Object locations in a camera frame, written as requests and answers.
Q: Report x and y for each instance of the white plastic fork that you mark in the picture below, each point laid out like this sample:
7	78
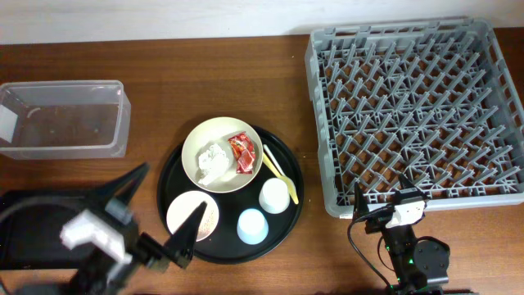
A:
273	159

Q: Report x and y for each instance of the beige large bowl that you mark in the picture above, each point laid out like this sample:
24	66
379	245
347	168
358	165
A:
217	131

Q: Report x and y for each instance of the black rectangular tray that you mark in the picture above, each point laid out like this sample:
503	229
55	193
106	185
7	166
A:
30	237

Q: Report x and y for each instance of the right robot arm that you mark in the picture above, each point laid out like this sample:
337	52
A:
420	264

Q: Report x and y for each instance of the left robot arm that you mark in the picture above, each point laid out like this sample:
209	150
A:
98	275

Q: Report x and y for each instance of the yellow plastic spoon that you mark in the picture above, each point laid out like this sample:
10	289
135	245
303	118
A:
291	188

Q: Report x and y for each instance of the red snack wrapper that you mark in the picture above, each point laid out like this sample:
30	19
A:
244	153

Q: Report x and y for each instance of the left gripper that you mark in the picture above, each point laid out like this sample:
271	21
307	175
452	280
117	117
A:
181	252

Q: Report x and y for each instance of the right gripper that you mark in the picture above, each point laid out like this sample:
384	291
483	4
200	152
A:
361	206

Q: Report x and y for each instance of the round black tray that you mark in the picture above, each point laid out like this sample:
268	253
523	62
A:
224	246

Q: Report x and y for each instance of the light blue cup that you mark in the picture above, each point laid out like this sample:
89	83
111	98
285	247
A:
252	227

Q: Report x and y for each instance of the clear plastic bin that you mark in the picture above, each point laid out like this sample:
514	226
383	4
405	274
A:
70	119

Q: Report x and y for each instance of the grey dishwasher rack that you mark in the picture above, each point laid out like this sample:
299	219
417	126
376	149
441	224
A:
431	100

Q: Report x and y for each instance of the white tissue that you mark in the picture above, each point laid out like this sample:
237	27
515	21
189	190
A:
213	163

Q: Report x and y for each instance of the pink small bowl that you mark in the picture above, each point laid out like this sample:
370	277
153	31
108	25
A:
183	206

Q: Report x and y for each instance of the white cup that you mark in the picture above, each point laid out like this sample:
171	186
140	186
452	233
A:
274	197

